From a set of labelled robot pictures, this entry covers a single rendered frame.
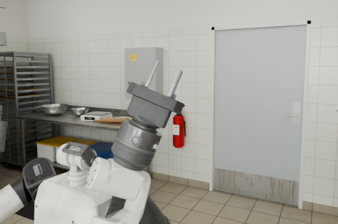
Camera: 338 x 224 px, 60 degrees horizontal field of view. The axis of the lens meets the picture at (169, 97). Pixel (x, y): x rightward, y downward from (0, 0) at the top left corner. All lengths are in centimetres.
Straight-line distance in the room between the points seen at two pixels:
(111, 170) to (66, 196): 33
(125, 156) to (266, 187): 332
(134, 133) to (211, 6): 329
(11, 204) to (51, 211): 20
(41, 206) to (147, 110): 51
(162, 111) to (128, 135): 8
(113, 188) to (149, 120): 15
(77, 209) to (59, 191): 11
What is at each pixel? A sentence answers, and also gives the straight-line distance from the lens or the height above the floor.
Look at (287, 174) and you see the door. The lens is 374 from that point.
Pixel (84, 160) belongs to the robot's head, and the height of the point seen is 132.
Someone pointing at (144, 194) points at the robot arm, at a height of 133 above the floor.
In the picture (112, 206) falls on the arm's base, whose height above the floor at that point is 122.
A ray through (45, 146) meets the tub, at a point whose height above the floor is 44.
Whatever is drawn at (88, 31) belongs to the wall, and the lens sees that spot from 479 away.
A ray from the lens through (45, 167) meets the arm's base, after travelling 110.
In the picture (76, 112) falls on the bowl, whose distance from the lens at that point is 439.
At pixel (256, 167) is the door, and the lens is 378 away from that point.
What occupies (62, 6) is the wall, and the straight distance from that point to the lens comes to 523.
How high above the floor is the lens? 158
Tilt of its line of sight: 6 degrees down
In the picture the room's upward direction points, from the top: straight up
